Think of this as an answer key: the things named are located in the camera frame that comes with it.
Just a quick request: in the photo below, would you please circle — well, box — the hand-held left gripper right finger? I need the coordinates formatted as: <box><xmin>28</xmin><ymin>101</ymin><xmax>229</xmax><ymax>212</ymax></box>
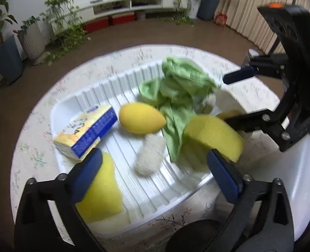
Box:
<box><xmin>205</xmin><ymin>149</ymin><xmax>296</xmax><ymax>252</ymax></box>

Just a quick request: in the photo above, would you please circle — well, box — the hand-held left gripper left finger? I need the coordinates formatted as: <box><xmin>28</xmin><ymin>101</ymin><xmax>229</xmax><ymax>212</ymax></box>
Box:
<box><xmin>14</xmin><ymin>148</ymin><xmax>104</xmax><ymax>252</ymax></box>

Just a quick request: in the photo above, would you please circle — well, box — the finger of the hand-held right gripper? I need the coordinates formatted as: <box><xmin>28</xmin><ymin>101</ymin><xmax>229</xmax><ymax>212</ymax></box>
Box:
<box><xmin>224</xmin><ymin>100</ymin><xmax>302</xmax><ymax>153</ymax></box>
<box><xmin>222</xmin><ymin>54</ymin><xmax>289</xmax><ymax>85</ymax></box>

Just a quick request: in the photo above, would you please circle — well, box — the yellow rectangular sponge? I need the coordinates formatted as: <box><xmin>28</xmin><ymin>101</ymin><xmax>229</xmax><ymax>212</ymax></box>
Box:
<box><xmin>76</xmin><ymin>151</ymin><xmax>124</xmax><ymax>222</ymax></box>
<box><xmin>183</xmin><ymin>115</ymin><xmax>246</xmax><ymax>163</ymax></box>

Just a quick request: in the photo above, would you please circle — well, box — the yellow gourd-shaped makeup sponge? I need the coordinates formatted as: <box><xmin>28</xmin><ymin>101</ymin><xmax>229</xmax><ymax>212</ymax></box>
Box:
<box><xmin>216</xmin><ymin>110</ymin><xmax>242</xmax><ymax>121</ymax></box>

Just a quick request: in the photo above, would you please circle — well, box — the blue and yellow tissue packet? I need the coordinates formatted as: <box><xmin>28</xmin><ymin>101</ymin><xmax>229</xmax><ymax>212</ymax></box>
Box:
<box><xmin>53</xmin><ymin>104</ymin><xmax>119</xmax><ymax>161</ymax></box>

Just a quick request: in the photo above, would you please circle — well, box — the green cloth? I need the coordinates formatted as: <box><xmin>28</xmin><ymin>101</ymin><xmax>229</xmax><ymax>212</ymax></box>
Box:
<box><xmin>139</xmin><ymin>57</ymin><xmax>218</xmax><ymax>162</ymax></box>

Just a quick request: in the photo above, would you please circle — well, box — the white ribbed plastic tray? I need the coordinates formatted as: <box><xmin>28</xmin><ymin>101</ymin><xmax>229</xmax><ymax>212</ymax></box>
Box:
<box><xmin>49</xmin><ymin>59</ymin><xmax>224</xmax><ymax>226</ymax></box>

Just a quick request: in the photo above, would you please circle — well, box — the white knitted cloth roll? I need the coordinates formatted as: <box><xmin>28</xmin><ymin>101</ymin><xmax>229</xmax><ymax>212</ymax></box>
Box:
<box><xmin>135</xmin><ymin>133</ymin><xmax>166</xmax><ymax>177</ymax></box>

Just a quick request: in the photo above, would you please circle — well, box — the yellow egg-shaped makeup sponge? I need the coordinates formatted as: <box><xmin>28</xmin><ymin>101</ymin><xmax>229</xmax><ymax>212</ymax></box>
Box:
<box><xmin>119</xmin><ymin>102</ymin><xmax>167</xmax><ymax>134</ymax></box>

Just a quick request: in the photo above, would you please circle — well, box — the white trash bin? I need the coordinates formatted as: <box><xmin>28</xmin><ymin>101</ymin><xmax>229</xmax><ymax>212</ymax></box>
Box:
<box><xmin>245</xmin><ymin>49</ymin><xmax>260</xmax><ymax>66</ymax></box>

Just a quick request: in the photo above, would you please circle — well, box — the red gift box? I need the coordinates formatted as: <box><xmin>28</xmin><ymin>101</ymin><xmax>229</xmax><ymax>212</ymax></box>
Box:
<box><xmin>214</xmin><ymin>12</ymin><xmax>228</xmax><ymax>27</ymax></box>

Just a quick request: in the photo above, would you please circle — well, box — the beige curtain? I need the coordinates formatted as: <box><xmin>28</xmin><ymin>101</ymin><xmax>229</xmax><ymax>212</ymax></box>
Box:
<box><xmin>218</xmin><ymin>0</ymin><xmax>302</xmax><ymax>55</ymax></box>

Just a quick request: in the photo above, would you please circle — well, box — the floral tablecloth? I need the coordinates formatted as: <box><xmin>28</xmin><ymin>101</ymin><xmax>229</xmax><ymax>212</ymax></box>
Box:
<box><xmin>10</xmin><ymin>45</ymin><xmax>289</xmax><ymax>247</ymax></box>

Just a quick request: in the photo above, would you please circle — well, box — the black cylindrical container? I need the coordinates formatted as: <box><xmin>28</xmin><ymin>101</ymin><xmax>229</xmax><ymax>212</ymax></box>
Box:
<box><xmin>165</xmin><ymin>219</ymin><xmax>239</xmax><ymax>252</ymax></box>

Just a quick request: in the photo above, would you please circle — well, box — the white translucent plastic container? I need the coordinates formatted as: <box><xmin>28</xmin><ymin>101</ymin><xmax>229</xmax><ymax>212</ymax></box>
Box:
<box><xmin>249</xmin><ymin>131</ymin><xmax>310</xmax><ymax>242</ymax></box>

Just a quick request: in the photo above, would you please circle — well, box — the red storage box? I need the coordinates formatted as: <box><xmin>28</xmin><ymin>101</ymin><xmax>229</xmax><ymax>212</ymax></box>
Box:
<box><xmin>84</xmin><ymin>18</ymin><xmax>109</xmax><ymax>32</ymax></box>
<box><xmin>110</xmin><ymin>13</ymin><xmax>136</xmax><ymax>26</ymax></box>

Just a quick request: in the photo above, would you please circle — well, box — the tall plant in blue pot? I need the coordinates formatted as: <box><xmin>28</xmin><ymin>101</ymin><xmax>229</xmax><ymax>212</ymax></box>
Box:
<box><xmin>0</xmin><ymin>0</ymin><xmax>24</xmax><ymax>84</ymax></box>

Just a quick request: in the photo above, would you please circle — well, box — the plant in white ribbed pot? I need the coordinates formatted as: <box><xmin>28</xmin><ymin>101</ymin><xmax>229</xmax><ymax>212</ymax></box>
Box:
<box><xmin>18</xmin><ymin>16</ymin><xmax>46</xmax><ymax>65</ymax></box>

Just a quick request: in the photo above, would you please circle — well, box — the trailing vine plant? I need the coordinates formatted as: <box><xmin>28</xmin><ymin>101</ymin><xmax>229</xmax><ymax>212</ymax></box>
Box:
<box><xmin>41</xmin><ymin>0</ymin><xmax>86</xmax><ymax>66</ymax></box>

